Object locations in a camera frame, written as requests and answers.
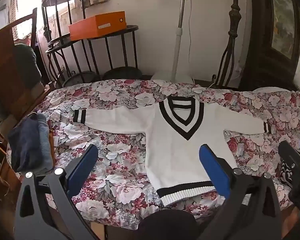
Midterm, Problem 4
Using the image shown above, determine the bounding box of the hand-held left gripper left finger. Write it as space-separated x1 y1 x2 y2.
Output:
15 144 99 240

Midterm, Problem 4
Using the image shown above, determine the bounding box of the dark grey cloth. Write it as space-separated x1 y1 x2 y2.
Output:
14 44 42 88

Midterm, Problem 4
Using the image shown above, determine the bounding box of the wooden chair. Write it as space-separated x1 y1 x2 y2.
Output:
0 7 53 140

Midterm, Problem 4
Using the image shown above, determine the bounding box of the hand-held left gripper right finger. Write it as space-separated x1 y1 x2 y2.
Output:
199 144 282 240

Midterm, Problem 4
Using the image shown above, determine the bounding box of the black cloth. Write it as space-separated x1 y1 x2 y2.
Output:
137 210 200 240

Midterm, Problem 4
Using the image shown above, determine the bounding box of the painted picture panel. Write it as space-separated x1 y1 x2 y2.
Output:
270 0 296 55

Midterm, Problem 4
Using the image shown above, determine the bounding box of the white pedestal fan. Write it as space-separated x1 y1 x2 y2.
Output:
150 0 195 85

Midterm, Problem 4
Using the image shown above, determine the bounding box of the floral bedsheet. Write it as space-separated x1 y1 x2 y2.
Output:
6 79 300 230

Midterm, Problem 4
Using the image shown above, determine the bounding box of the folded light blue towel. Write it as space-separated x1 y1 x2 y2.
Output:
20 112 56 174

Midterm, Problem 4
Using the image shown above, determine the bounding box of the white fan cable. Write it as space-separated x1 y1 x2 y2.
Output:
187 0 215 88

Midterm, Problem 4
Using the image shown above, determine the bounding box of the black iron bed post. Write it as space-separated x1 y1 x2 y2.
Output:
214 0 242 88

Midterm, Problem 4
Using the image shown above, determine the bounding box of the dark wooden cabinet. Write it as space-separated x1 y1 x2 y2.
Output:
240 0 300 92

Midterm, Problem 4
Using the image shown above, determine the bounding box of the white sweater with black trim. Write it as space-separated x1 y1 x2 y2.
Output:
73 96 272 207

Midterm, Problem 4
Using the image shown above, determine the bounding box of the orange box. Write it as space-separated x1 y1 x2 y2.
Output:
68 11 127 41

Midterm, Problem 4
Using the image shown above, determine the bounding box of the black and white striped garment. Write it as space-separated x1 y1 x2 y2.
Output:
280 149 300 188

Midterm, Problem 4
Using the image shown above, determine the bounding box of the folded navy cloth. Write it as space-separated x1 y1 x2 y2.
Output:
8 116 44 172

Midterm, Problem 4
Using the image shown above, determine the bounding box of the black round metal side table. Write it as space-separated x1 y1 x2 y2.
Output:
45 25 143 88

